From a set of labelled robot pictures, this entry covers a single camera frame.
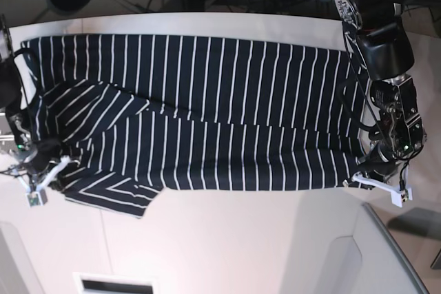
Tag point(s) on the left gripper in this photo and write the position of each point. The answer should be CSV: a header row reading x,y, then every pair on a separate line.
x,y
379,164

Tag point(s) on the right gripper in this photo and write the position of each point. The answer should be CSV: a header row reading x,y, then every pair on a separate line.
x,y
36,157

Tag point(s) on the navy white striped t-shirt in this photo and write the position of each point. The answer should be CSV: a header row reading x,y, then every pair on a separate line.
x,y
143,113

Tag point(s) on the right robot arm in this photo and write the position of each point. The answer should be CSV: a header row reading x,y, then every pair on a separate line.
x,y
14,101

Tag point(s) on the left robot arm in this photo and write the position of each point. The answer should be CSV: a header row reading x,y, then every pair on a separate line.
x,y
373,29

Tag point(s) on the white panel right front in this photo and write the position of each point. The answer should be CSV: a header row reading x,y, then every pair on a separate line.
x,y
340,245

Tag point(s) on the white panel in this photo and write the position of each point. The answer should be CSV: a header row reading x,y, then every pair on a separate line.
x,y
18,274
340,245

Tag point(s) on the white panel left front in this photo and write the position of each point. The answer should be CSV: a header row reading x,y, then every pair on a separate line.
x,y
18,274

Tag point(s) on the white slotted tray front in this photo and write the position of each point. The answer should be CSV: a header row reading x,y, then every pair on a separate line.
x,y
114,284

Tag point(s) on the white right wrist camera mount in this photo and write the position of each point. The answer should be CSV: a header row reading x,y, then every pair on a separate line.
x,y
34,182

